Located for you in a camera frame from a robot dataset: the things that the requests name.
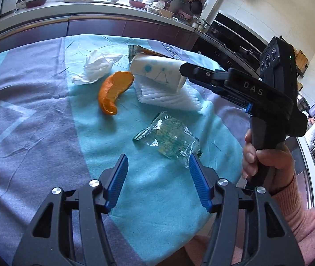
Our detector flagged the person's right forearm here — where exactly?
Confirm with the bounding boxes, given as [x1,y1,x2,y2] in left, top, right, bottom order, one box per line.
[268,169,315,266]

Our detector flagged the person's right hand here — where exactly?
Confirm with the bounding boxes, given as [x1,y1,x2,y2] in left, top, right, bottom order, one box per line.
[241,130,298,197]

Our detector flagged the white constellation paper cup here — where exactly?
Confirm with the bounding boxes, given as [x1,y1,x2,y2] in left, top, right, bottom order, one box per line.
[130,54,187,93]

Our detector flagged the person's pink sweater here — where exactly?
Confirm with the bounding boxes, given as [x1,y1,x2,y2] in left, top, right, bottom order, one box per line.
[157,234,211,266]

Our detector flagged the dark red bowl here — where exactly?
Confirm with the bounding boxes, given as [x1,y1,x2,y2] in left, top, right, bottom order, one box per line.
[26,0,49,8]

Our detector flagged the white ceramic bowl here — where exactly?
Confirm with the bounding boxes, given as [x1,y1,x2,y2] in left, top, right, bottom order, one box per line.
[157,7,175,18]

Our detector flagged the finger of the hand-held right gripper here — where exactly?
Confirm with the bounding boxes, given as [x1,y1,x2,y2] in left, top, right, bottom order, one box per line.
[180,62,247,108]

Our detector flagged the teal grey printed blanket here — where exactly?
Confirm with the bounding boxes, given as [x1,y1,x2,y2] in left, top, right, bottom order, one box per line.
[0,35,255,266]

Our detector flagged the hanging black frying pan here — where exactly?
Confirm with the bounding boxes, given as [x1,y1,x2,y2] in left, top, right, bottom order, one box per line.
[190,0,204,14]

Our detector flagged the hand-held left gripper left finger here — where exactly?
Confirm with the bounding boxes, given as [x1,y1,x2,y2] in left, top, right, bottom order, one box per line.
[12,154,129,266]

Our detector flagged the gold snack wrapper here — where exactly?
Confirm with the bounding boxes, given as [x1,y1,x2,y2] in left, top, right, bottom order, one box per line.
[127,45,169,61]

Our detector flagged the black built-in oven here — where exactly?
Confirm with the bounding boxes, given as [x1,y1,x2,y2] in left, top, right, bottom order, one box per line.
[199,10,271,75]

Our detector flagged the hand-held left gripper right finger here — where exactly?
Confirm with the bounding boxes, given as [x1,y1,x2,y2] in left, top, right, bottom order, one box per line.
[188,153,305,266]

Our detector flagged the brown kitchen base cabinets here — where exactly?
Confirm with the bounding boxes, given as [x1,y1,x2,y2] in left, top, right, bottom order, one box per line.
[0,14,202,61]

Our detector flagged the white foam net wrap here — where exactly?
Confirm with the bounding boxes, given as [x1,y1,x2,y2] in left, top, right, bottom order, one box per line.
[134,79,203,112]

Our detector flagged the white tissue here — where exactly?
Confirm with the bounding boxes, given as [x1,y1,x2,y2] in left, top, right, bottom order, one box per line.
[71,49,124,85]

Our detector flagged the clear plastic wrapper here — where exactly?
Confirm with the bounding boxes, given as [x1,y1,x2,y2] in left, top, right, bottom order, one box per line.
[132,111,203,169]

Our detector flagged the orange peel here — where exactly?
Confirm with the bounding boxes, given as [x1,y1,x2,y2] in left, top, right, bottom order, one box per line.
[98,71,135,116]

